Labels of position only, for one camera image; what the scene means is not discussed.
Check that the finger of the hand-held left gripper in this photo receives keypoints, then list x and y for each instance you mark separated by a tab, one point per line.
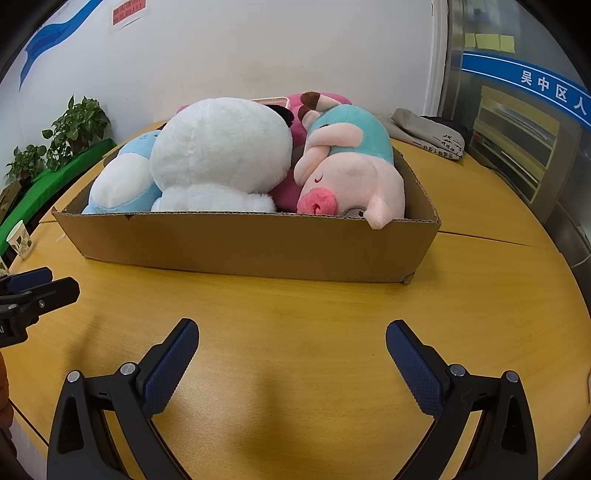
57	293
30	280

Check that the glass door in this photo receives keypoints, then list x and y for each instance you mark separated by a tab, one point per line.
521	138

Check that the yellow sticky note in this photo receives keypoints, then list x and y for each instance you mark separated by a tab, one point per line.
488	41
508	43
470	40

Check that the white panda plush toy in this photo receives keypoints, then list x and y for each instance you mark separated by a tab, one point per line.
217	147

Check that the grey cloth bag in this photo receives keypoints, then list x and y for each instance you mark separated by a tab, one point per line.
415	127

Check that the blue door banner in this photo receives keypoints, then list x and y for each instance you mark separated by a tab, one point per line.
508	71

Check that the pink plush toy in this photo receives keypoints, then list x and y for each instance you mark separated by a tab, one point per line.
286	194

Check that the brown cardboard box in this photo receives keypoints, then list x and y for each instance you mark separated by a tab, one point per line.
231	247

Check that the red wall notice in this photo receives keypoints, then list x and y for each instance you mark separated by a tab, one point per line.
129	14

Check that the small green potted plant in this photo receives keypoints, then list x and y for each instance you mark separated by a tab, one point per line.
27	161

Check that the blue wave wall decal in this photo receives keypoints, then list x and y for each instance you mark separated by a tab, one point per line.
51	37

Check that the light blue plush toy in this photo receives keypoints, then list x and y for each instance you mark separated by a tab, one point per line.
120	184

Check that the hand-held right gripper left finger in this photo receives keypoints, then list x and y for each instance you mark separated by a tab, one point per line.
168	369

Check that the printed paper cup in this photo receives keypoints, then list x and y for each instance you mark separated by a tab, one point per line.
18	240

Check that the large green potted plant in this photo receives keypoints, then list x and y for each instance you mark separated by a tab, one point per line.
78	127

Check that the green table cloth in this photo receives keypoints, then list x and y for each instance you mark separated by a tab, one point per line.
60	173

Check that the pink and teal pig plush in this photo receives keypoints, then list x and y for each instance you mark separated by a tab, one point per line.
351	175

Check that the pink flat case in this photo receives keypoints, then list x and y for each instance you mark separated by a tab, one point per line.
272	101

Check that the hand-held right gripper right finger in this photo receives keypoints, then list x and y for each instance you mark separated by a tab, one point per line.
415	369

